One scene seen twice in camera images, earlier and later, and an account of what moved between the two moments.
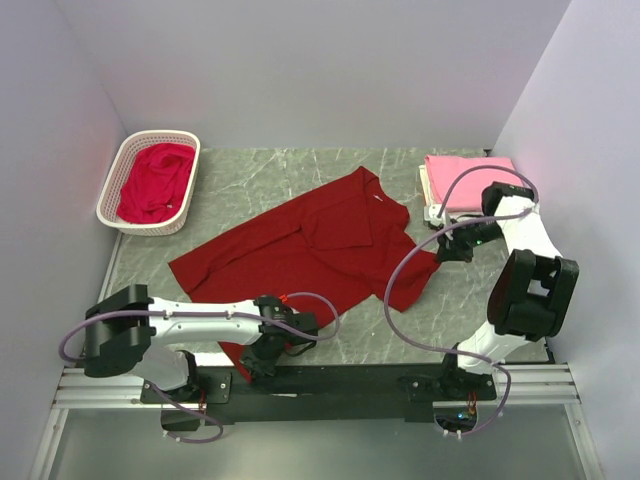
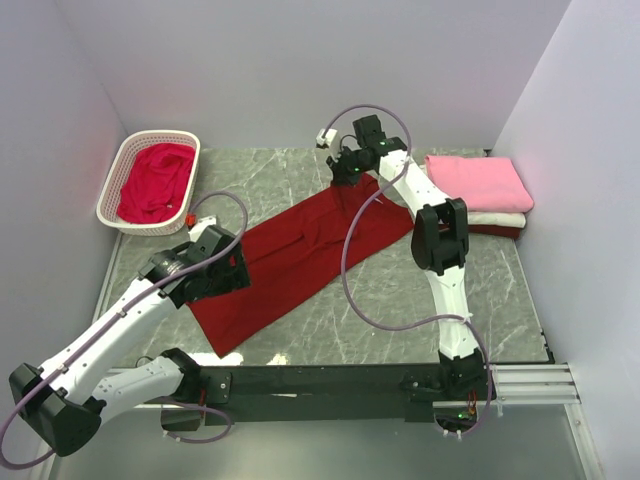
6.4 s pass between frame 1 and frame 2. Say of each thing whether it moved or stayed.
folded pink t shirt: stayed
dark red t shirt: moved
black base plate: stayed
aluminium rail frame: stayed
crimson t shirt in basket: stayed
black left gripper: moved
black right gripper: moved
